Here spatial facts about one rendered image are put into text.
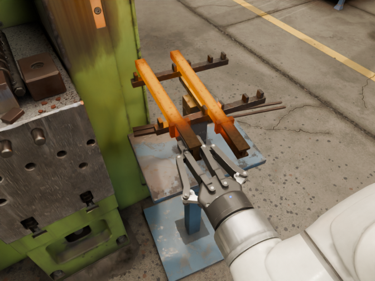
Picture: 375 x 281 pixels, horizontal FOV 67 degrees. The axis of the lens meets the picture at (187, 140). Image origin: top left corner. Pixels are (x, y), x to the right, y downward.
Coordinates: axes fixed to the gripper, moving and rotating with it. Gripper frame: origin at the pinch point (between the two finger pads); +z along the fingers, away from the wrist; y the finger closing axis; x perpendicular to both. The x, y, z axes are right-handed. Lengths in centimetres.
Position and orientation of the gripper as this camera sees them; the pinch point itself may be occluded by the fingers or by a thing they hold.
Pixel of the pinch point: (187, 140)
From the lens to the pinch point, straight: 59.5
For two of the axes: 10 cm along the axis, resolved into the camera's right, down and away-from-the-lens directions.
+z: -3.9, -6.6, 6.4
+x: -0.1, -6.9, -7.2
